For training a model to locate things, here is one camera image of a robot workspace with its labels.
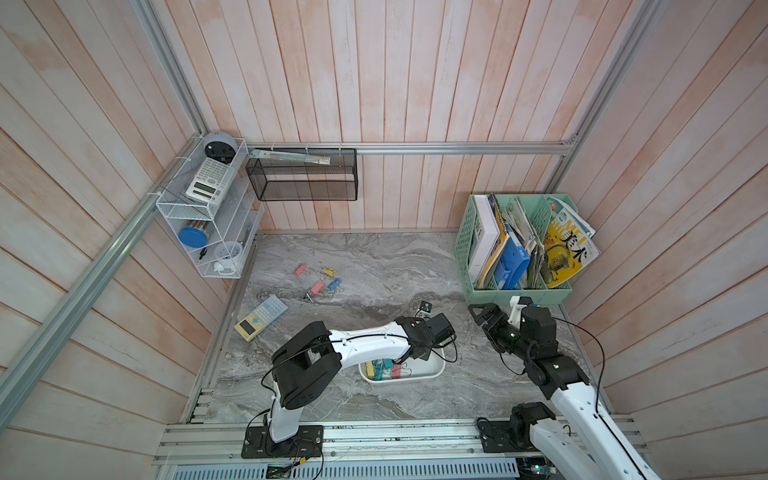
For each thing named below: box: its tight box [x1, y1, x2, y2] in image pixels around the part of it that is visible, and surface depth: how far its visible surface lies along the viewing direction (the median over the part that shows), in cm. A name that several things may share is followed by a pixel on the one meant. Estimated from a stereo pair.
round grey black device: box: [202, 131, 237, 165], surface depth 83 cm
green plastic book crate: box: [454, 194, 578, 304], surface depth 95 cm
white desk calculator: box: [185, 157, 235, 205], surface depth 79 cm
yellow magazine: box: [542, 196, 601, 288], surface depth 94 cm
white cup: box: [213, 241, 243, 275], surface depth 92 cm
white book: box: [469, 195, 499, 283], surface depth 92 cm
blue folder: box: [494, 223, 531, 290], surface depth 89 cm
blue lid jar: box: [178, 227, 209, 248], surface depth 78 cm
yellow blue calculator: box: [234, 294, 289, 342], surface depth 97 cm
